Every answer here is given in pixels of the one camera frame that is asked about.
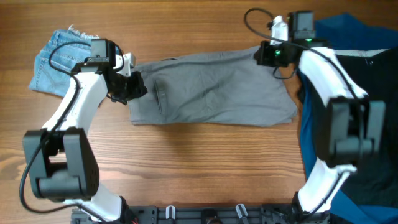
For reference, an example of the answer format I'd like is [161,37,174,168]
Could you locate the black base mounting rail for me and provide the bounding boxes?
[70,203,312,224]

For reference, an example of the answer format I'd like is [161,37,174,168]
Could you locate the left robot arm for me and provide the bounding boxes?
[19,62,147,223]

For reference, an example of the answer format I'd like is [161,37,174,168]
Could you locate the black shorts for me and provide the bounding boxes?
[306,46,398,208]

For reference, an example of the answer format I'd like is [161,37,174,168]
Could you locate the folded blue denim jeans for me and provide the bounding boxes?
[29,26,99,96]

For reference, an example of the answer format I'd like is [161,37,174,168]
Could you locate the grey cotton shorts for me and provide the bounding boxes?
[129,47,297,127]

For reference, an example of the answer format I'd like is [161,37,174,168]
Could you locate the blue garment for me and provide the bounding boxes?
[297,12,398,224]

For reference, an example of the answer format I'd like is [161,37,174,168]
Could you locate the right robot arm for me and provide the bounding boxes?
[255,11,386,223]

